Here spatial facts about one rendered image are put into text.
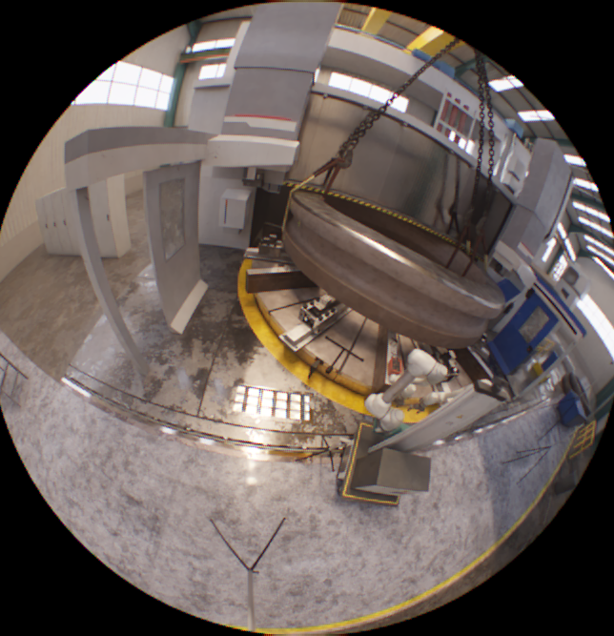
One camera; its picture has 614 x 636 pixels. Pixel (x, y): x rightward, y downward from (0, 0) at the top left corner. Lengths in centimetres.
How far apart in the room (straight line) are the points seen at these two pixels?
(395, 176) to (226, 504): 616
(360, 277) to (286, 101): 279
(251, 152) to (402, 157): 340
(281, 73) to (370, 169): 277
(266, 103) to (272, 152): 95
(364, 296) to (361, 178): 308
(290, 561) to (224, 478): 116
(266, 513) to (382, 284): 289
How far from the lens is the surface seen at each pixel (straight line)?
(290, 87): 356
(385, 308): 258
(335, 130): 489
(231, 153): 306
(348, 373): 271
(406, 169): 529
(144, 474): 269
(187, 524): 255
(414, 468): 203
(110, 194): 579
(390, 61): 741
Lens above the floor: 239
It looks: 42 degrees down
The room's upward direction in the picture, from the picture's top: 18 degrees clockwise
